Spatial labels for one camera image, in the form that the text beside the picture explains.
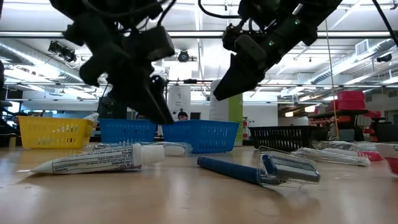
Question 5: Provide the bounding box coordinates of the yellow hanging cord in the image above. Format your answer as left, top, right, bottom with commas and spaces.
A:
325, 18, 340, 141

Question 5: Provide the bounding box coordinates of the white toothpaste tube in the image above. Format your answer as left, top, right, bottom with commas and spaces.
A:
17, 143, 165, 175
83, 141, 193, 157

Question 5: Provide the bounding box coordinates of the clear plastic toiletry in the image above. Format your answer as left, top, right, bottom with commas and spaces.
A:
82, 112, 100, 124

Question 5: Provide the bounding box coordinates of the red storage bin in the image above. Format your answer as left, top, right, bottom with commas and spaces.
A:
330, 99, 366, 111
337, 90, 366, 101

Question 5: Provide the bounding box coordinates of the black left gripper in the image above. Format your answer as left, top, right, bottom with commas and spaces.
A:
79, 30, 174, 125

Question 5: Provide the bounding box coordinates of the silver ventilation duct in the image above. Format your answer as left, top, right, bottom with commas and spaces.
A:
0, 42, 83, 83
310, 39, 398, 85

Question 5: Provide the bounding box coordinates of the blue plastic basket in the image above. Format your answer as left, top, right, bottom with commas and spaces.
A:
98, 118, 159, 144
162, 119, 240, 154

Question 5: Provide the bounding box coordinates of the blue toothbrush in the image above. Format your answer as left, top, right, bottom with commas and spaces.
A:
312, 139, 379, 153

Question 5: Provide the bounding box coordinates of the black plastic basket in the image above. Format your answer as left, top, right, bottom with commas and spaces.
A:
248, 125, 330, 152

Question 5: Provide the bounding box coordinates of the metal shelf with red bins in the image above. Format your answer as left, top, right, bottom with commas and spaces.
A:
357, 110, 398, 142

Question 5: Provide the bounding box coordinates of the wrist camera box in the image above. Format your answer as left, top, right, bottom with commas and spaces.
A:
222, 23, 269, 63
132, 26, 176, 62

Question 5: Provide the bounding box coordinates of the white cylindrical tank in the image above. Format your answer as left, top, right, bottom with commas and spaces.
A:
167, 85, 192, 121

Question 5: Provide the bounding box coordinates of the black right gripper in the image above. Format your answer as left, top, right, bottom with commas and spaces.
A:
213, 17, 318, 101

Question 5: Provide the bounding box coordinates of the blue disposable razor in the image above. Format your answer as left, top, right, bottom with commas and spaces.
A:
197, 145, 322, 190

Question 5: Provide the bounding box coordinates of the red toothbrush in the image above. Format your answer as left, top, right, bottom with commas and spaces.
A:
292, 147, 385, 167

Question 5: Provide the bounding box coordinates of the black monitor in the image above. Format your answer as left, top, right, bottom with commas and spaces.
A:
98, 96, 127, 120

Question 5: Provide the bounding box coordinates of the yellow plastic basket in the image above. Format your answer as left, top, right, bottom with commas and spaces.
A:
17, 115, 95, 149

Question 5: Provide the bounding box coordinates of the black crossbar stand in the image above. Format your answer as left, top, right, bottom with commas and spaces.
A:
165, 78, 215, 123

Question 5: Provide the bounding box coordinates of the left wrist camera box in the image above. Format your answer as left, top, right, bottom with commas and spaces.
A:
132, 26, 176, 62

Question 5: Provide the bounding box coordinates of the silver blue toothpaste tube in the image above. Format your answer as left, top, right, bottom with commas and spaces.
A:
374, 142, 398, 175

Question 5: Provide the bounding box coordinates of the parts bin rack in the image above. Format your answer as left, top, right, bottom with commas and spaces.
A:
307, 108, 371, 142

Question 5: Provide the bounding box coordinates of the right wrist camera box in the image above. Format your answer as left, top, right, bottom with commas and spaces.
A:
222, 23, 269, 63

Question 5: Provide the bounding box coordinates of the white green wipes canister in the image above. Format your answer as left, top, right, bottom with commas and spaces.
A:
209, 79, 244, 147

